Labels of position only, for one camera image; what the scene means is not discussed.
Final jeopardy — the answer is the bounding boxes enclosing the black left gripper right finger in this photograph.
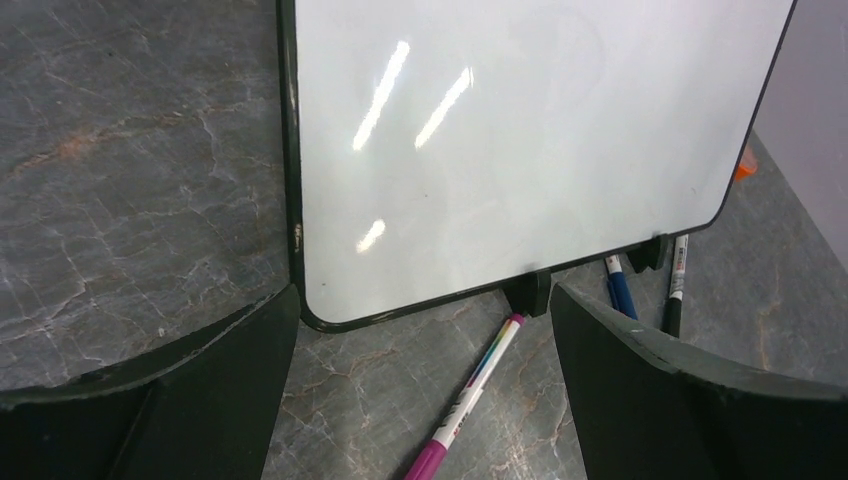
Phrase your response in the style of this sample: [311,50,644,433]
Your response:
[550,285,847,479]

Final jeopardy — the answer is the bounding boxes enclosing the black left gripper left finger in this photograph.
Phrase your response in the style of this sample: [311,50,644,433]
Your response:
[1,286,300,479]

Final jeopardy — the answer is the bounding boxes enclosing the white whiteboard black frame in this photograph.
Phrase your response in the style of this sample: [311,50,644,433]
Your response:
[276,1,795,333]

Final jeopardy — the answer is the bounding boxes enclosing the black capped whiteboard marker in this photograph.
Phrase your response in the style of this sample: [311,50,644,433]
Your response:
[661,235,689,338]

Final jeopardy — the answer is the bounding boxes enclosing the blue capped whiteboard marker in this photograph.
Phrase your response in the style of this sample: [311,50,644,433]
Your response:
[604,255,638,320]

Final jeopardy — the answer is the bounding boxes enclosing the magenta capped whiteboard marker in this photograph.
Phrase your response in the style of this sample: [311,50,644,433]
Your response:
[404,313,526,480]

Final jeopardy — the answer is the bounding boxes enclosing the orange plastic piece right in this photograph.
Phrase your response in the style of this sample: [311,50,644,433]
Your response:
[733,144,759,182]

